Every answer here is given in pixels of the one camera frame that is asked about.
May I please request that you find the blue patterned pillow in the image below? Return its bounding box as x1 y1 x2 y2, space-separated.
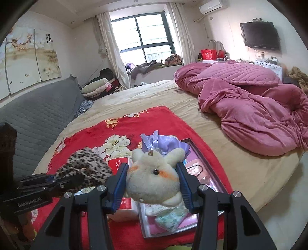
73 100 94 118

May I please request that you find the white cabinet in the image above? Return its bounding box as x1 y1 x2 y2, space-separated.
255 60 282 81

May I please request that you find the red tissue pack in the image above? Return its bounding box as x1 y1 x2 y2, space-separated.
107 157 140 222

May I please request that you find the leopard print cloth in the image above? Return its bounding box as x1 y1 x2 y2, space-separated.
55 148 113 193

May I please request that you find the grey quilted headboard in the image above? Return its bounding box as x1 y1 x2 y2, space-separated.
0 74 86 178

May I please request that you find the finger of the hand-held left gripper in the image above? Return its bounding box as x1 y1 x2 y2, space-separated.
14 174 56 188
49 173 85 197

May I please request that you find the green patterned packet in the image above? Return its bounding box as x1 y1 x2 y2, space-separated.
154 207 190 232

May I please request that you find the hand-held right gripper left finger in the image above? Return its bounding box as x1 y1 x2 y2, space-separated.
30 162 129 250

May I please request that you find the cream plush toy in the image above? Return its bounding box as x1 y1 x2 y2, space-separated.
126 147 185 206

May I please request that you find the cream curtain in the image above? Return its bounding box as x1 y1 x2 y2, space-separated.
93 12 131 90
166 2 193 66

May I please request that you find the pink quilt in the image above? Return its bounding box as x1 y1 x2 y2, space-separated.
174 60 308 157

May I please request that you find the red floral blanket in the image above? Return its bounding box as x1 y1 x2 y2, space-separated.
31 106 234 250

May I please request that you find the stack of folded clothes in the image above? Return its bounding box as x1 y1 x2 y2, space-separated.
80 78 121 99

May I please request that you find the window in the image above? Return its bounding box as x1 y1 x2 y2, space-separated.
109 12 175 64

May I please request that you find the purple organza bag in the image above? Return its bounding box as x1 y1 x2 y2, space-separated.
140 130 190 161

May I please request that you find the black bag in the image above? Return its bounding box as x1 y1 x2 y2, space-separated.
100 68 115 80

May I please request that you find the clothes pile on windowsill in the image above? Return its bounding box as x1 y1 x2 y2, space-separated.
125 54 182 78

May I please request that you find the black framed pink tray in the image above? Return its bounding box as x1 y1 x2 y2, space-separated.
137 138 229 239

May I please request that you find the bed with beige sheet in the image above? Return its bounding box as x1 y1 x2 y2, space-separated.
32 79 306 250

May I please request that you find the floral wall painting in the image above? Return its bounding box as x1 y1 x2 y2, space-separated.
0 26 62 101

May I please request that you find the black wall television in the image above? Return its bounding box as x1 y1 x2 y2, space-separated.
240 22 280 50

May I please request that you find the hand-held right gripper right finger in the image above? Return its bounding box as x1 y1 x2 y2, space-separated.
176 162 277 250

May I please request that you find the brown cloth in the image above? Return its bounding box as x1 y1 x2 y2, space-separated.
285 66 308 92

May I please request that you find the red gift bag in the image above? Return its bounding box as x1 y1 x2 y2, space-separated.
200 49 218 60

